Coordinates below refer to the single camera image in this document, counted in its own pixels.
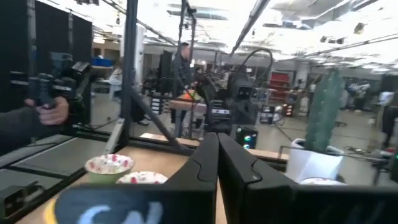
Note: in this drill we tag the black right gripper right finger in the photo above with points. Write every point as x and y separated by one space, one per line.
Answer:
242 186

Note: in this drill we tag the orange object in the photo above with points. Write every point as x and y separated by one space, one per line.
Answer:
190 96

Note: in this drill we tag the person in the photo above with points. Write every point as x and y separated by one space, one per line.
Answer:
183 71
115 79
357 93
390 118

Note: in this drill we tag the blue storage bin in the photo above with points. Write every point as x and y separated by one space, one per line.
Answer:
101 62

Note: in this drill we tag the green cactus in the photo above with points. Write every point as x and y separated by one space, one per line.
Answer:
323 118

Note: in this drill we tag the black aluminium table frame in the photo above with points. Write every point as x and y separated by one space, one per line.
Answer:
129 77

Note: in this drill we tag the person's hand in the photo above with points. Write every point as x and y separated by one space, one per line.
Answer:
53 113

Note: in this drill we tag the wooden workbench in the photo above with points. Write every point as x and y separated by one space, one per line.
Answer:
186 105

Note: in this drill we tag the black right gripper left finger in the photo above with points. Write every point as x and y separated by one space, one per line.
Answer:
205 165

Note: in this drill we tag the black partition panel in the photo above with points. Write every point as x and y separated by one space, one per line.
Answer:
53 34

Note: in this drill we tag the green floral mini bowl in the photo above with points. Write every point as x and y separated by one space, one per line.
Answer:
141 178
320 181
109 163

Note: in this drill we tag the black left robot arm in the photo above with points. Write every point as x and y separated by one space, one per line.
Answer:
245 135

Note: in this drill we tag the person's forearm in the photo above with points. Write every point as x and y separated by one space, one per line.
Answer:
18 130

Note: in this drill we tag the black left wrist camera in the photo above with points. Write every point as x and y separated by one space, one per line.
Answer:
244 92

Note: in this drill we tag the red shelf unit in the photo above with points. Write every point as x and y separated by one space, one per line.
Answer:
280 84

